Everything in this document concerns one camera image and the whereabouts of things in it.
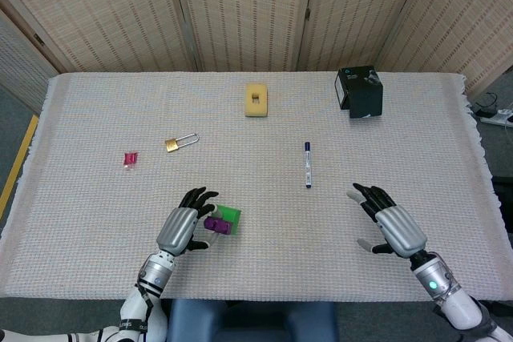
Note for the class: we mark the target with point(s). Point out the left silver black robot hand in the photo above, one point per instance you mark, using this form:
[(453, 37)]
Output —
[(180, 230)]

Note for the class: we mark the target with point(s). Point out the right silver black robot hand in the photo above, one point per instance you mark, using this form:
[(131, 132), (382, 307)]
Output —
[(397, 230)]

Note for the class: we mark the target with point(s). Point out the purple part of toy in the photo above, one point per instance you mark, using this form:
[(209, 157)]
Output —
[(217, 225)]

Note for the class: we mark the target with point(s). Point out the green part of toy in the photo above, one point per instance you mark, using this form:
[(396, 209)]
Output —
[(229, 216)]

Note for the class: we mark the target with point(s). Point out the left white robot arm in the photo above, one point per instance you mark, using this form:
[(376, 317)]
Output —
[(148, 302)]

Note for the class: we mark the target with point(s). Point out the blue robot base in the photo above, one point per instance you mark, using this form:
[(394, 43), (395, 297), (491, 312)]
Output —
[(248, 320)]

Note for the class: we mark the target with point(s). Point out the brass long-shackle padlock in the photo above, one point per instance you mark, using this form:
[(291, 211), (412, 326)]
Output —
[(179, 143)]

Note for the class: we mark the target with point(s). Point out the red wrapped candy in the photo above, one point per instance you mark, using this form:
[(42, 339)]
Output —
[(130, 159)]

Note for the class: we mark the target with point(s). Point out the blue white marker pen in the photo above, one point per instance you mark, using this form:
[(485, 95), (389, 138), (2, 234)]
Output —
[(308, 164)]

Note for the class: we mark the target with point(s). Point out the woven beige tablecloth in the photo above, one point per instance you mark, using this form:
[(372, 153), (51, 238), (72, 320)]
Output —
[(256, 117)]

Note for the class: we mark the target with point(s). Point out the black cardboard box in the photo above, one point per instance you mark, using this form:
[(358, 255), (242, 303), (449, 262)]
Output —
[(360, 93)]

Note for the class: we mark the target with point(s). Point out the yellow sponge block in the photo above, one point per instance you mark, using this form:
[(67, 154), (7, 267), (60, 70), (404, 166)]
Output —
[(256, 100)]

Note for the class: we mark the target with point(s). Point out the white power strip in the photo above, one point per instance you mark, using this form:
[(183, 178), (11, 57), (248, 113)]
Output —
[(499, 117)]

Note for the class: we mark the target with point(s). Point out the bamboo folding screen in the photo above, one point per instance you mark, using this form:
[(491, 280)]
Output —
[(240, 9)]

